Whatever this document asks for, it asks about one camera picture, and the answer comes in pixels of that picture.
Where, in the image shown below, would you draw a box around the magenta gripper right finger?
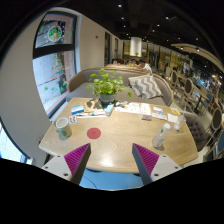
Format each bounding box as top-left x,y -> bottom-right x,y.
132,143 -> 159,185

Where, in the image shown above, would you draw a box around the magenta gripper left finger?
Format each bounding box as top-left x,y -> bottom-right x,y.
64,143 -> 91,185

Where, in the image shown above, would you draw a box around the clear plastic water bottle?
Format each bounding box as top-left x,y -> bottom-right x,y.
152,123 -> 171,148

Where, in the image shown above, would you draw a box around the red round coaster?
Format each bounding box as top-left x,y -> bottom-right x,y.
87,128 -> 101,139

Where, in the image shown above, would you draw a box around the small patterned card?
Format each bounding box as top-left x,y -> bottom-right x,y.
69,115 -> 77,124

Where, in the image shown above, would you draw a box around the small purple white box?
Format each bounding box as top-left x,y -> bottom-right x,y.
142,114 -> 152,120

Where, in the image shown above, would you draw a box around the white paper napkin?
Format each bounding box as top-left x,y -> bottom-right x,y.
167,114 -> 179,123

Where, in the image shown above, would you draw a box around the clear drinking glass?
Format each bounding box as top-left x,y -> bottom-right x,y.
174,115 -> 186,131

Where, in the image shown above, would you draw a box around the white paper leaflets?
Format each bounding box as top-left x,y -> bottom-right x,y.
115,102 -> 152,115

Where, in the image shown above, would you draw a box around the white tissue pack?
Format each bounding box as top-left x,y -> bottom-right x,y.
105,104 -> 114,116

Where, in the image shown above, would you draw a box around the grey tufted chair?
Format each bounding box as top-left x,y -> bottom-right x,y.
185,114 -> 208,152

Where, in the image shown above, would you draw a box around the grey zigzag cushion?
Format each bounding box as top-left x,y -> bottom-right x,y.
129,75 -> 162,99

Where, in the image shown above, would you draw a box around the grey curved sofa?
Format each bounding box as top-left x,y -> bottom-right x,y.
65,67 -> 175,107

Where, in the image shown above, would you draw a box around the green potted plant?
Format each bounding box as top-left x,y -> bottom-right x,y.
86,68 -> 127,105

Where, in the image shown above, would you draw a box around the wooden round-back chair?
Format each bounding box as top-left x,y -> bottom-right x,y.
181,78 -> 195,110

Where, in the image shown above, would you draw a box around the person in white shirt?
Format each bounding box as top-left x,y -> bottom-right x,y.
138,59 -> 152,73

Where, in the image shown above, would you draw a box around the decorated glass window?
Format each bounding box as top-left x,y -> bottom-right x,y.
33,11 -> 77,116

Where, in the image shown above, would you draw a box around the white cylindrical pillar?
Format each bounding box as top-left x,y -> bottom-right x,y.
130,37 -> 142,57

